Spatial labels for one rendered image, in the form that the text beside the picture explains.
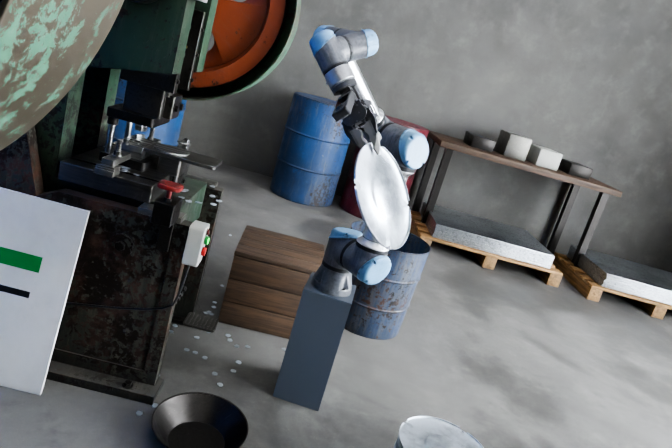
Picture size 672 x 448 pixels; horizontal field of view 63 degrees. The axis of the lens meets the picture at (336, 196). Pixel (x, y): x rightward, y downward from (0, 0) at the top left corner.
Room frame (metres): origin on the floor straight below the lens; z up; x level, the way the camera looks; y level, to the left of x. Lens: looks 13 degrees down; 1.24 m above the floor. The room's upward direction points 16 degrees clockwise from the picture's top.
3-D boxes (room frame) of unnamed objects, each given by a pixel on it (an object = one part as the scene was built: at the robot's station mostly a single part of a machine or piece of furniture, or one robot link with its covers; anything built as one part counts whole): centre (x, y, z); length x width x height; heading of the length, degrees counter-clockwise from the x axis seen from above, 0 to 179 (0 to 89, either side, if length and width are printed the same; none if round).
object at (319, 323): (1.90, -0.08, 0.23); 0.18 x 0.18 x 0.45; 86
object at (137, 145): (1.89, 0.73, 0.76); 0.15 x 0.09 x 0.05; 3
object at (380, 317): (2.67, -0.32, 0.24); 0.42 x 0.42 x 0.48
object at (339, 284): (1.90, -0.08, 0.50); 0.15 x 0.15 x 0.10
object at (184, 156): (1.90, 0.56, 0.72); 0.25 x 0.14 x 0.14; 93
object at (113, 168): (1.72, 0.72, 0.76); 0.17 x 0.06 x 0.10; 3
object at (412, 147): (1.79, -0.17, 0.82); 0.15 x 0.12 x 0.55; 41
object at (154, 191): (1.89, 0.73, 0.68); 0.45 x 0.30 x 0.06; 3
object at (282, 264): (2.43, 0.17, 0.18); 0.40 x 0.38 x 0.35; 95
